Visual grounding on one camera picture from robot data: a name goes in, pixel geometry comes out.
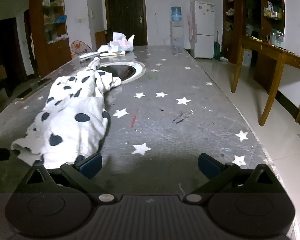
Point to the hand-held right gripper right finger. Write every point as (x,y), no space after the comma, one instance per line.
(208,166)

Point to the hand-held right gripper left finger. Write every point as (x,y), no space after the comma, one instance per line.
(91,166)

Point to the white polka dot garment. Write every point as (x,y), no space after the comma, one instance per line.
(70,120)

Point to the black phone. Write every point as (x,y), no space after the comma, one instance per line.
(41,83)

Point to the white flat box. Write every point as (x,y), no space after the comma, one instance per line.
(112,53)

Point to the green broom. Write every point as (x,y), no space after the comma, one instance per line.
(217,51)

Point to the wooden shelf cabinet with bags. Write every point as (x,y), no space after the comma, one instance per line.
(55,52)

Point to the colourful round fan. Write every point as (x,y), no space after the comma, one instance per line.
(80,48)

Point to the pile of white pink paper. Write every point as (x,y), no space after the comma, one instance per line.
(121,43)

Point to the brown cardboard box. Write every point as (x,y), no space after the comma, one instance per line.
(100,40)

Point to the wooden side table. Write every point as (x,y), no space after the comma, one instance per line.
(277,52)

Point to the white water dispenser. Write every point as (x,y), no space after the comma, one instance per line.
(177,33)

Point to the white refrigerator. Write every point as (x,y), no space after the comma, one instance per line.
(203,30)

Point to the pink hanging towel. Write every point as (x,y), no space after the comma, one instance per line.
(190,26)

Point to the glass jar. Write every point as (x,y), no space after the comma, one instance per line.
(276,38)

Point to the tall wooden cabinet with boxes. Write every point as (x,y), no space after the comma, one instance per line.
(240,17)

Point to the dark wooden door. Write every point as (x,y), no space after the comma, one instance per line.
(126,15)

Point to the blue water bottle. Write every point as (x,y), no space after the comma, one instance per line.
(176,13)

